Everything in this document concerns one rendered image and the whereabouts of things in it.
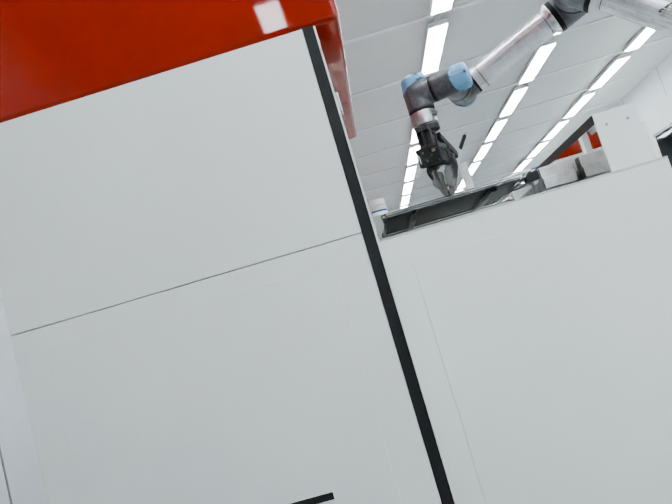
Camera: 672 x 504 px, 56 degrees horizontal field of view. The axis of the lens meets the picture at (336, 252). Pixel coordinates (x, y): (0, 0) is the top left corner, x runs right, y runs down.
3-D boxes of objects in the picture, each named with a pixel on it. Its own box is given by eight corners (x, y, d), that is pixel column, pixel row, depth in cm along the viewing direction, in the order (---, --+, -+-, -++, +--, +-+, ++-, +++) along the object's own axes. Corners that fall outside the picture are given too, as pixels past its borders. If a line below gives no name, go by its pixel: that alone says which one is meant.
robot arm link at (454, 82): (470, 67, 182) (435, 82, 186) (461, 56, 172) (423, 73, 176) (478, 92, 181) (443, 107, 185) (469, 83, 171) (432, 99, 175)
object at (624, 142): (612, 174, 137) (592, 114, 138) (547, 214, 191) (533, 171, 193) (655, 162, 136) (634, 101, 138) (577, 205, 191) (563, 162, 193)
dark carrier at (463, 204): (385, 218, 157) (385, 215, 157) (385, 235, 191) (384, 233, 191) (520, 178, 155) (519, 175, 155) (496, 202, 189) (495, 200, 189)
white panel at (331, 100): (361, 232, 114) (301, 28, 118) (370, 266, 194) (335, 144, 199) (378, 227, 113) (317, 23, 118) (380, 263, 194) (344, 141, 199)
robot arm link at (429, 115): (416, 120, 186) (441, 108, 181) (421, 134, 185) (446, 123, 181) (405, 117, 179) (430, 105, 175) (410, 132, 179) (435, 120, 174)
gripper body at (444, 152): (420, 171, 176) (407, 130, 178) (432, 172, 184) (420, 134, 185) (444, 161, 172) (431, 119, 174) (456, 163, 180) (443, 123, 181)
